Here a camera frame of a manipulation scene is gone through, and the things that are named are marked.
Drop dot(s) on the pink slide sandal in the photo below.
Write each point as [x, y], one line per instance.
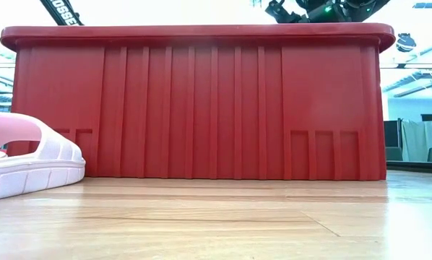
[32, 177]

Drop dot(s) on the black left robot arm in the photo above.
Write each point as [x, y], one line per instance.
[62, 12]

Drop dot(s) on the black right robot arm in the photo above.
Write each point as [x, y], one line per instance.
[346, 9]

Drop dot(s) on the red plastic bin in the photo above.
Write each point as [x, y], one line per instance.
[201, 108]

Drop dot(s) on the black divider panel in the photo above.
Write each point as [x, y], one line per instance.
[391, 133]

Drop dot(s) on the grey-green curtain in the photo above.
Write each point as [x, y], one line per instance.
[418, 141]

